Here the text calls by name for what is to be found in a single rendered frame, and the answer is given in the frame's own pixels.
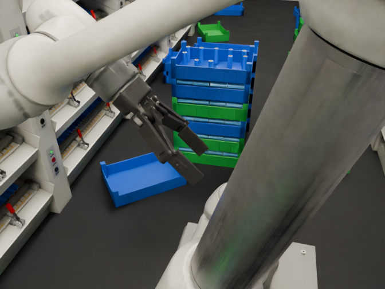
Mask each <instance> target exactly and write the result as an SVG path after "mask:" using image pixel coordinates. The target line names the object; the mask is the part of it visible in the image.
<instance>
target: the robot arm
mask: <svg viewBox="0 0 385 289"><path fill-rule="evenodd" d="M241 1H243V0H136V1H134V2H132V3H130V4H129V5H127V6H125V7H123V8H121V9H120V10H118V11H116V12H114V13H112V14H110V15H109V16H107V17H105V18H103V19H101V20H99V21H96V20H95V19H94V18H93V17H92V16H91V15H89V14H88V13H87V12H86V11H85V10H84V9H83V8H81V7H80V6H79V5H78V4H76V3H75V2H73V1H72V0H34V1H33V2H32V3H31V4H30V6H29V7H28V9H27V11H26V15H25V16H26V23H27V26H28V28H29V32H30V34H28V35H25V36H18V37H15V38H12V39H10V40H8V41H5V42H3V43H1V44H0V130H3V129H7V128H10V127H14V126H17V125H19V124H21V123H23V122H24V121H26V120H28V119H29V118H35V117H36V116H38V115H40V114H41V113H43V112H44V111H46V110H48V109H49V108H51V107H53V106H55V105H56V104H58V103H60V102H62V101H64V100H65V99H66V98H67V97H68V96H69V95H70V93H71V91H72V89H73V85H74V83H75V82H77V81H79V80H82V81H83V82H84V83H85V84H87V86H88V87H89V88H91V89H92V90H93V91H94V92H95V93H96V94H97V95H98V96H99V97H100V98H101V99H102V100H104V101H105V102H106V103H108V102H110V101H111V100H113V101H114V102H113V103H112V104H113V105H114V106H115V107H116V108H117V109H118V110H119V111H120V112H121V113H122V114H123V115H124V116H127V115H128V114H129V113H130V112H132V113H133V114H134V117H133V118H132V119H131V120H130V122H131V124H132V125H133V126H134V127H135V128H136V129H137V130H138V131H139V133H140V134H141V136H142V137H143V139H144V140H145V142H146V143H147V144H148V146H149V147H150V149H151V150H152V152H153V153H154V154H155V156H156V157H157V159H158V161H159V162H160V163H162V164H165V163H166V162H168V163H169V164H170V165H171V166H172V167H173V168H174V169H175V170H176V171H177V172H178V173H179V174H180V175H181V176H182V177H184V178H185V179H186V180H187V181H188V182H189V183H190V184H191V185H192V186H193V185H194V184H196V183H197V182H198V181H199V180H200V179H202V178H203V176H204V174H203V173H202V172H201V171H200V170H199V169H198V168H197V167H196V166H195V165H194V164H193V163H192V162H191V161H190V160H189V159H187V158H186V157H185V156H184V155H183V154H182V153H181V152H180V151H179V150H178V149H177V150H176V151H175V149H174V147H173V146H172V144H171V142H170V140H169V138H168V137H167V135H166V133H165V132H164V129H163V128H162V125H164V126H166V127H168V128H170V129H172V130H174V131H176V132H178V136H179V137H180V138H181V139H182V140H183V141H184V142H185V143H186V144H187V145H188V146H189V147H190V148H191V149H192V150H193V151H194V152H195V153H196V154H197V155H198V156H199V157H200V156H201V155H202V154H203V153H204V152H205V151H207V150H208V149H209V147H208V146H207V145H206V144H205V143H204V141H203V140H202V139H201V138H200V137H199V136H198V135H197V134H196V133H195V132H194V131H193V130H192V129H191V128H190V127H189V126H188V125H189V124H190V123H189V122H188V120H185V118H183V117H182V116H180V115H179V114H177V113H176V112H175V111H174V110H172V109H171V108H170V107H168V106H167V105H165V104H164V103H162V102H161V101H160V100H159V99H158V98H157V97H156V96H155V95H153V97H152V98H148V96H147V95H148V94H149V93H150V92H151V91H152V89H151V87H150V86H149V85H148V84H147V83H146V82H145V81H144V80H143V79H142V78H141V77H140V76H139V77H138V78H136V77H135V76H136V75H137V74H138V72H139V70H138V69H137V68H136V67H135V66H134V65H133V64H132V63H131V62H130V61H129V60H128V59H127V58H126V56H127V55H129V54H131V53H133V52H135V51H138V50H140V49H142V48H144V47H146V46H148V45H150V44H152V43H154V42H157V41H159V40H161V39H162V38H165V37H167V36H169V35H170V34H173V33H175V32H177V31H179V30H181V29H183V28H185V27H187V26H189V25H192V24H194V23H196V22H198V21H200V20H202V19H204V18H206V17H208V16H210V15H212V14H214V13H216V12H218V11H220V10H223V9H225V8H227V7H229V6H231V5H234V4H236V3H238V2H241ZM299 7H300V15H301V18H302V20H303V21H304V24H303V26H302V28H301V30H300V32H299V34H298V36H297V38H296V40H295V42H294V44H293V46H292V48H291V51H290V53H289V55H288V57H287V59H286V61H285V64H284V66H283V67H282V70H281V72H280V74H279V76H278V78H277V80H276V82H275V84H274V86H273V88H272V91H271V93H270V95H269V97H268V99H267V101H266V103H265V105H264V107H263V109H262V111H261V113H260V115H259V117H258V120H257V122H256V124H255V126H254V128H253V130H252V133H251V134H250V136H249V139H248V140H247V142H246V145H245V147H244V149H243V151H242V153H241V155H240V157H239V160H238V162H237V164H236V166H235V168H234V170H233V172H232V174H231V176H230V178H229V180H228V182H227V183H224V184H222V185H221V186H220V187H218V188H217V189H216V190H215V191H214V193H213V194H212V195H211V196H210V197H209V199H208V200H207V201H206V204H205V208H204V212H203V215H201V218H200V220H199V223H198V225H197V227H196V230H195V232H194V234H193V236H192V238H191V240H190V241H189V242H187V243H185V244H184V245H182V246H181V247H180V248H179V249H178V250H177V252H176V253H175V255H174V256H173V257H172V259H171V261H170V262H169V264H168V266H167V268H166V270H165V272H164V274H163V275H162V277H161V279H160V281H159V283H158V285H157V286H156V288H155V289H270V284H271V281H272V277H273V274H274V272H275V270H276V269H277V268H278V265H279V259H280V257H281V256H282V255H283V254H284V252H285V251H286V250H287V249H288V248H289V246H290V245H291V243H293V241H294V240H295V238H296V237H297V236H298V235H299V233H300V232H301V231H302V230H303V229H304V227H305V226H306V224H307V223H308V222H309V221H310V219H311V218H312V217H313V216H314V215H315V213H316V212H317V211H318V209H319V208H320V207H321V206H322V204H323V203H324V202H325V200H326V199H327V198H328V197H329V195H330V194H331V193H332V192H333V191H334V189H335V188H336V187H337V185H338V184H339V183H340V181H341V180H342V179H343V178H344V177H345V175H346V174H347V173H348V172H349V170H350V169H351V167H352V166H353V165H354V164H355V163H356V161H357V160H358V159H359V158H360V156H361V155H362V154H363V153H364V151H365V150H366V149H367V147H368V146H369V145H370V144H371V142H372V141H373V140H374V139H375V137H376V136H377V134H378V133H379V132H380V131H381V130H382V128H383V127H384V126H385V0H299Z"/></svg>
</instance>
